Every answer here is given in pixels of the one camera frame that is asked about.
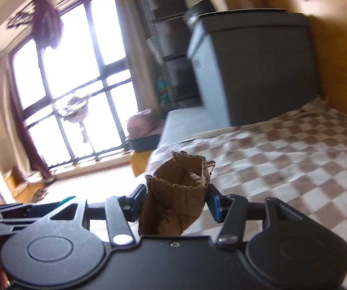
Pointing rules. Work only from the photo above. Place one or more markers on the dark plastic tray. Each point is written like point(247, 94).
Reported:
point(144, 142)

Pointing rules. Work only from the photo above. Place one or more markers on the grey storage box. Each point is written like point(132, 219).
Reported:
point(267, 66)

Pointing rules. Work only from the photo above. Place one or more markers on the black drawer tower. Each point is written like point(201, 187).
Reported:
point(173, 51)

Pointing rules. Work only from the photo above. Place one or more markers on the wooden steps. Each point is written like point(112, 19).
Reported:
point(19, 184)

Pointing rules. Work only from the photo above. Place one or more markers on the checkered blanket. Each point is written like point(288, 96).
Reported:
point(282, 163)

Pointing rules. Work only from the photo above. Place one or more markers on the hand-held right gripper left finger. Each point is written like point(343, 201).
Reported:
point(138, 201)

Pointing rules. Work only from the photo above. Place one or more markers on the yellow cloth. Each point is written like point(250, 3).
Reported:
point(140, 161)

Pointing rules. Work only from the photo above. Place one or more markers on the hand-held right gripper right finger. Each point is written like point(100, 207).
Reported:
point(217, 207)

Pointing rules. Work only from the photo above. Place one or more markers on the pink fabric bundle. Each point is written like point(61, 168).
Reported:
point(141, 123)

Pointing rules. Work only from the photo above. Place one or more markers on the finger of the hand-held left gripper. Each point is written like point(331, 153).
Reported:
point(13, 213)

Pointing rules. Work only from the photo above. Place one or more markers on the dark purple hanging garment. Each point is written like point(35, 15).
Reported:
point(48, 21)

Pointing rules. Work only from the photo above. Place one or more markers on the hanging net basket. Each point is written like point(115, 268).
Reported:
point(72, 110)

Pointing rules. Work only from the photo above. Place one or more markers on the dark brown curtain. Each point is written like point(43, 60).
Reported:
point(25, 133)

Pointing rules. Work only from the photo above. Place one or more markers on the black round box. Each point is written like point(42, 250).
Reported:
point(202, 7)

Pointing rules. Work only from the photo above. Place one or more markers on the brown cardboard piece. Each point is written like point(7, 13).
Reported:
point(173, 193)

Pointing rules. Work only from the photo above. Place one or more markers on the black window railing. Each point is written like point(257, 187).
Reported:
point(82, 158)

